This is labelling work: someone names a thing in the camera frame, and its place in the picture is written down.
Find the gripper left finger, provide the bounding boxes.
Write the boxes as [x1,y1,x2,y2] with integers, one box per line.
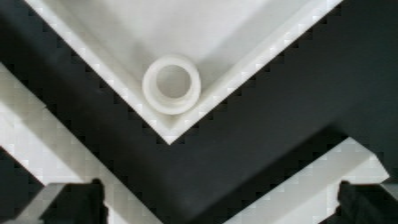
[17,179,109,224]

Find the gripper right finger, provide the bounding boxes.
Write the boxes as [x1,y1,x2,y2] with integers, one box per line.
[324,181,398,224]

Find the white square tabletop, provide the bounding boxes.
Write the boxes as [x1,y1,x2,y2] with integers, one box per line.
[26,0,344,142]

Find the white U-shaped obstacle fence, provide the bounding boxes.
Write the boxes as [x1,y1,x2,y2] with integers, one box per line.
[0,64,390,224]

